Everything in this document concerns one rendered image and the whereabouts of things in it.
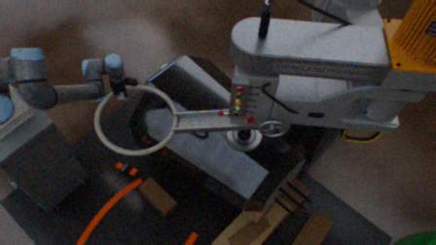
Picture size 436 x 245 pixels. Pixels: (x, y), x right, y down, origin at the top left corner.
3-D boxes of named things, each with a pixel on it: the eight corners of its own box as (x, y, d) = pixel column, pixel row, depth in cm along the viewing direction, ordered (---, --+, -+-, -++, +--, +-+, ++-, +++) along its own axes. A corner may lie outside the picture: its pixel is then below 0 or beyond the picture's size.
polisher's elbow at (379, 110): (353, 94, 199) (368, 71, 183) (388, 91, 201) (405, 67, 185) (366, 125, 190) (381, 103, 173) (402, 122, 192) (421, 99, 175)
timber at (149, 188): (140, 192, 296) (138, 187, 286) (152, 182, 301) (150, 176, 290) (165, 219, 286) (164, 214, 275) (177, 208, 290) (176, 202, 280)
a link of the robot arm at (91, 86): (41, 111, 150) (111, 99, 217) (36, 80, 149) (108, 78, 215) (14, 114, 152) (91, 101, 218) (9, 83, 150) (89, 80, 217)
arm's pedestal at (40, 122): (46, 222, 283) (-9, 177, 211) (8, 181, 299) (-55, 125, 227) (98, 176, 304) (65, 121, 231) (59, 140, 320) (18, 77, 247)
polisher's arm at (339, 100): (380, 113, 217) (422, 55, 175) (385, 148, 205) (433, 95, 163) (252, 101, 218) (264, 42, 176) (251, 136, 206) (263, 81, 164)
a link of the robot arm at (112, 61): (103, 52, 209) (122, 52, 211) (106, 67, 220) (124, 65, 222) (104, 66, 205) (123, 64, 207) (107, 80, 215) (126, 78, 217)
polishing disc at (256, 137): (234, 116, 238) (234, 115, 237) (266, 126, 235) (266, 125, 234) (221, 143, 228) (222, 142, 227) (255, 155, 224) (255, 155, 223)
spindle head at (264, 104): (294, 100, 215) (313, 46, 177) (295, 133, 203) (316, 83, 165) (232, 94, 215) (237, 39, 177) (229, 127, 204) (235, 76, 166)
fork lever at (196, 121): (290, 104, 216) (289, 99, 212) (290, 133, 206) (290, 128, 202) (177, 112, 233) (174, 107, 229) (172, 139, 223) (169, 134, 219)
